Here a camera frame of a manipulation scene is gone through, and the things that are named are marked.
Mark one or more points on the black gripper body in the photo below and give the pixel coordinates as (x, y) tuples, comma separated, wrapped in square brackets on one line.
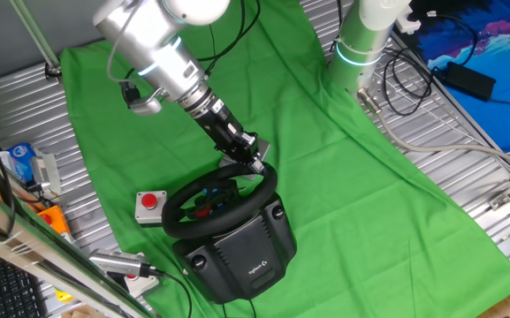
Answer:
[(219, 128)]

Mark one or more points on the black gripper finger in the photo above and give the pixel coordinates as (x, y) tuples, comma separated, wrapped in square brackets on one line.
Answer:
[(241, 157), (246, 143)]

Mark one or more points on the black steering wheel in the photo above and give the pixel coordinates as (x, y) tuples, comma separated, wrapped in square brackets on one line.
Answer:
[(175, 227)]

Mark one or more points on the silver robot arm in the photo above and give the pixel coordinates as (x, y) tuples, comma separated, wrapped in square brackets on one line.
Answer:
[(157, 48)]

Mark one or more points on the black wheel base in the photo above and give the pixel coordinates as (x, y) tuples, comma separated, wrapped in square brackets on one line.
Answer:
[(237, 256)]

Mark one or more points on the green cloth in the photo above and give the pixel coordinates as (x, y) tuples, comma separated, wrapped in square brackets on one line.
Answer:
[(347, 199)]

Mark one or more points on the grey box red mushroom button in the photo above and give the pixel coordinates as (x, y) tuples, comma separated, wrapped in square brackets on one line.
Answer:
[(142, 214)]

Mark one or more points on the grey box small red button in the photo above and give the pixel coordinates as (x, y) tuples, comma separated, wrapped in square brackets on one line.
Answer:
[(142, 285)]

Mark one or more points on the orange box red button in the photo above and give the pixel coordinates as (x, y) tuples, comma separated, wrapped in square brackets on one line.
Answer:
[(58, 223)]

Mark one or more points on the blue tissue pack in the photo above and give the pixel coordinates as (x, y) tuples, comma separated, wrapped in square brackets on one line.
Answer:
[(22, 161)]

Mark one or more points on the thin metal tripod pole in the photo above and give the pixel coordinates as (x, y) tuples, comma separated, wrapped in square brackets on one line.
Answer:
[(38, 35)]

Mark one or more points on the black power adapter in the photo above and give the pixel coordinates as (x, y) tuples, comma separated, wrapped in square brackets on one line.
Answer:
[(471, 81)]

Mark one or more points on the blue patterned mouse pad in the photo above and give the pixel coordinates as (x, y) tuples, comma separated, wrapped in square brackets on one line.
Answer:
[(502, 119)]

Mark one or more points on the black keyboard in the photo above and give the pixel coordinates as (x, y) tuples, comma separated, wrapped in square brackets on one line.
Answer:
[(7, 287)]

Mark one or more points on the silver arm-mounted camera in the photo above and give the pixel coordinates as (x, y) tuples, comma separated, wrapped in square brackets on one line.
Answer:
[(146, 106)]

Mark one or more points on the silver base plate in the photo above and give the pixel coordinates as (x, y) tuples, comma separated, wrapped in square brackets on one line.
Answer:
[(380, 88)]

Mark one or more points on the long silver camera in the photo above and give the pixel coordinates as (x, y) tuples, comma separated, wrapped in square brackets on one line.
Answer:
[(117, 261)]

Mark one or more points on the small silver ribbed camera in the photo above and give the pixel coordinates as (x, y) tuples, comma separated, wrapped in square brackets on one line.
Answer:
[(44, 170)]

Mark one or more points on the aluminium frame bar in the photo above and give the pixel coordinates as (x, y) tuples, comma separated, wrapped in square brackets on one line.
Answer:
[(38, 256)]

